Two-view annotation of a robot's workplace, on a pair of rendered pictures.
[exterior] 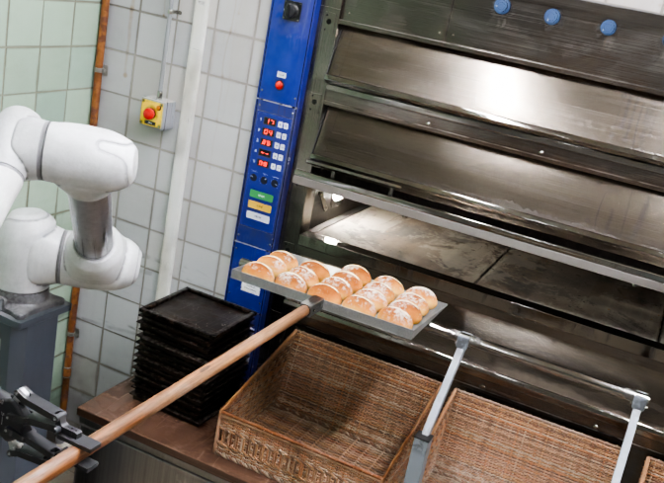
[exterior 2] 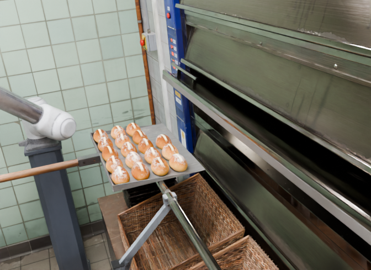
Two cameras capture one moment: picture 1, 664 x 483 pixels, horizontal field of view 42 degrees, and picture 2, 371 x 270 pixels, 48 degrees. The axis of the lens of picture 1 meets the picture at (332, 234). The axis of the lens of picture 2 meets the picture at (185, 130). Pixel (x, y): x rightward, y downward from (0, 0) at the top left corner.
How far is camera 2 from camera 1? 211 cm
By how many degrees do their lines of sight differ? 48
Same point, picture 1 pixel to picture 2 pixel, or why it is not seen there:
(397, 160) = (210, 59)
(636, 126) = (304, 4)
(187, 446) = (115, 231)
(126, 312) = not seen: hidden behind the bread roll
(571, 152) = (274, 40)
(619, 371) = (334, 258)
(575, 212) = (281, 97)
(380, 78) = not seen: outside the picture
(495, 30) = not seen: outside the picture
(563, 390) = (297, 260)
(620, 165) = (301, 48)
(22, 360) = not seen: hidden behind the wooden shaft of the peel
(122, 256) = (48, 122)
